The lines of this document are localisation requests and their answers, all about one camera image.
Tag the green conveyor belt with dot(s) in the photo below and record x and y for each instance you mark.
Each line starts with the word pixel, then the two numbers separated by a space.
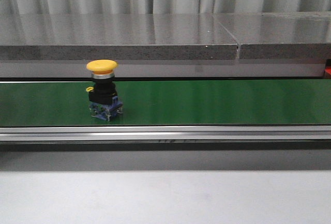
pixel 193 102

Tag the grey stone countertop slab right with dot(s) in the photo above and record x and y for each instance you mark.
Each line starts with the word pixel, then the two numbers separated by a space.
pixel 298 36

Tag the aluminium conveyor side rail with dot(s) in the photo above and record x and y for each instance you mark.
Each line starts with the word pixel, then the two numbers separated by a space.
pixel 163 134

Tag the red plastic tray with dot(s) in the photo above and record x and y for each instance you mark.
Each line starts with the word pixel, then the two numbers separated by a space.
pixel 327 72

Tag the grey stone countertop slab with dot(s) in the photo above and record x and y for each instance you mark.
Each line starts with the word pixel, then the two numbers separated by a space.
pixel 114 36
pixel 298 36

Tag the grey stone countertop slab left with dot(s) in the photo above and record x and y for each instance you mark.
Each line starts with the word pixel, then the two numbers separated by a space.
pixel 114 36

